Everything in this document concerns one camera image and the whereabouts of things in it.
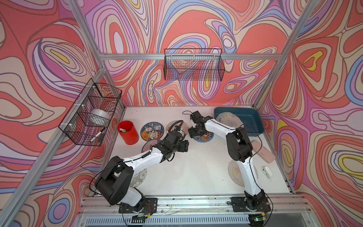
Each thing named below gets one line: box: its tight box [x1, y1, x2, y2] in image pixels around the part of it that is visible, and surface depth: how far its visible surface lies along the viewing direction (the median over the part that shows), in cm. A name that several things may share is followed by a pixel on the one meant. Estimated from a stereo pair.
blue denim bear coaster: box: [192, 131, 215, 143], surface depth 101 cm
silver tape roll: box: [87, 108, 111, 127], surface depth 73 cm
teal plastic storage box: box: [213, 106, 265, 136], surface depth 113 cm
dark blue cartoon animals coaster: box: [140, 121, 165, 142], surface depth 107 cm
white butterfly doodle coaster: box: [215, 111, 244, 129], surface depth 111 cm
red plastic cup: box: [117, 120, 140, 146], surface depth 94 cm
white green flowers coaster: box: [129, 167, 147, 188], surface depth 84 cm
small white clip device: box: [261, 165, 273, 179], surface depth 84 cm
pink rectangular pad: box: [250, 139, 276, 164], surface depth 92 cm
